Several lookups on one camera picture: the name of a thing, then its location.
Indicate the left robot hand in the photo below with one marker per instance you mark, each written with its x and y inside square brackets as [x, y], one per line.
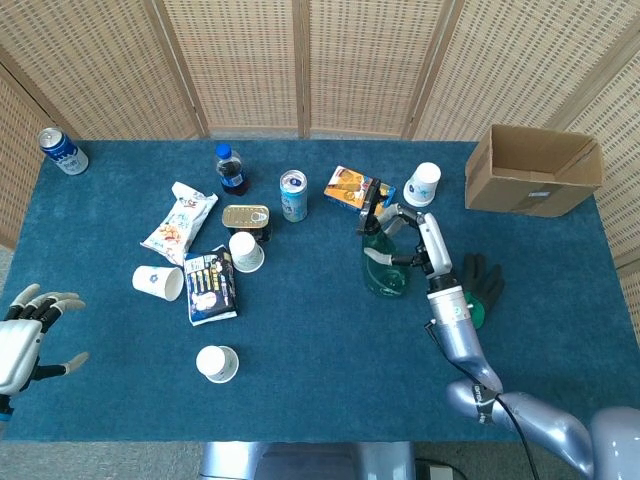
[17, 345]

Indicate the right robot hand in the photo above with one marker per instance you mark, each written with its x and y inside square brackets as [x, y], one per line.
[436, 245]

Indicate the green transparent spray bottle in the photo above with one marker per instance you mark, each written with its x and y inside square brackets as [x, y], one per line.
[385, 280]

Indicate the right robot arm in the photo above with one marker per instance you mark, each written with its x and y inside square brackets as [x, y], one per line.
[455, 330]

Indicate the cola bottle blue cap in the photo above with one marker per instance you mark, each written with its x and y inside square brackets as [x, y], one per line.
[232, 175]

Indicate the stacked paper cups blue flower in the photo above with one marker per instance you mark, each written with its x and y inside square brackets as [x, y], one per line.
[422, 185]

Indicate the green and black work glove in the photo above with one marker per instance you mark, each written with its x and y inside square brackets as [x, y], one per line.
[487, 287]

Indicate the brown cardboard box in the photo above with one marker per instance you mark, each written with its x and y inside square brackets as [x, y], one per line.
[515, 195]

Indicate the yellow and blue carton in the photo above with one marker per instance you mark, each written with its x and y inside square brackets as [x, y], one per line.
[345, 192]

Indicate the paper cup purple flower print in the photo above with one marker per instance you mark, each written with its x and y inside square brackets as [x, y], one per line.
[150, 280]

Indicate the tall light blue drink can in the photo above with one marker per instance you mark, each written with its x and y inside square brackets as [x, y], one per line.
[294, 200]

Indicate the paper cup green leaf print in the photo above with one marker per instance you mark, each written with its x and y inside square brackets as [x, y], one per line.
[245, 252]

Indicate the black tin gold lid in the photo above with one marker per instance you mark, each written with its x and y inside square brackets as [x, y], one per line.
[245, 217]

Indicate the blue and white can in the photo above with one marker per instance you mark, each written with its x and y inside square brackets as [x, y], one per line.
[65, 155]

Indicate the dark blue pad packet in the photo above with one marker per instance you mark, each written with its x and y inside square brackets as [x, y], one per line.
[207, 290]

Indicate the white snack bag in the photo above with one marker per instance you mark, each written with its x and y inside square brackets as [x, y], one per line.
[175, 225]

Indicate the paper cup green flower print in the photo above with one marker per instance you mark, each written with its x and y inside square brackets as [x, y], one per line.
[215, 362]

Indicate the silver robot torso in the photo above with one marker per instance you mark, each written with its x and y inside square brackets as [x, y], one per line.
[300, 462]

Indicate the wicker folding screen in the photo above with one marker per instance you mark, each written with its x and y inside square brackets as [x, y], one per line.
[240, 60]

